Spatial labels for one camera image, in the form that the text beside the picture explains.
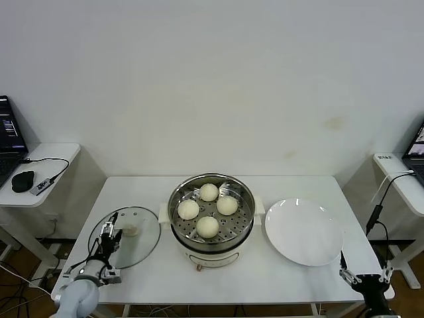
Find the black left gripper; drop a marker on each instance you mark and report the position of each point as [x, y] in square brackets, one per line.
[108, 245]

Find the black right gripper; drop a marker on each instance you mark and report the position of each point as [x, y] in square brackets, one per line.
[371, 288]

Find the round glass pot lid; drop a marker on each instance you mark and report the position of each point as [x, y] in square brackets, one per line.
[139, 248]

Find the white steamed baozi bun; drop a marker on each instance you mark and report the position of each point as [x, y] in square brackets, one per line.
[188, 209]
[207, 227]
[208, 192]
[227, 205]

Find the stainless steel steamer basket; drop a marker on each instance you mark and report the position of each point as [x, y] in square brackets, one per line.
[243, 205]

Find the round white plate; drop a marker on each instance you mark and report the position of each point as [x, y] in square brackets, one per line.
[303, 232]

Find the grey usb hub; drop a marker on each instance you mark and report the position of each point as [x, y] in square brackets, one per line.
[41, 186]

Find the white side table with label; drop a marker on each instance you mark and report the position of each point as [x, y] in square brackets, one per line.
[404, 192]

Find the cream electric cooker base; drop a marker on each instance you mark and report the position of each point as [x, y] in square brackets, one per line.
[212, 256]

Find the white side table with mouse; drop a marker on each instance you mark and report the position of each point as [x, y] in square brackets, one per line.
[49, 152]

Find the black computer mouse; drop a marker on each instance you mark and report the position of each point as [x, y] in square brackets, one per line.
[22, 181]

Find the small printed table label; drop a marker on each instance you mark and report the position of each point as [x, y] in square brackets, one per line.
[384, 157]

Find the dark grey open laptop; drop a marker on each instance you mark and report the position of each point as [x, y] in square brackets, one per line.
[415, 145]

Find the black open laptop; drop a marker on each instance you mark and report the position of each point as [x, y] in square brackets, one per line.
[10, 132]

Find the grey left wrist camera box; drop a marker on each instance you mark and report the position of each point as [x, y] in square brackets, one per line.
[112, 275]

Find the white wall socket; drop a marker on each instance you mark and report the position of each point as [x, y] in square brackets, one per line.
[55, 218]

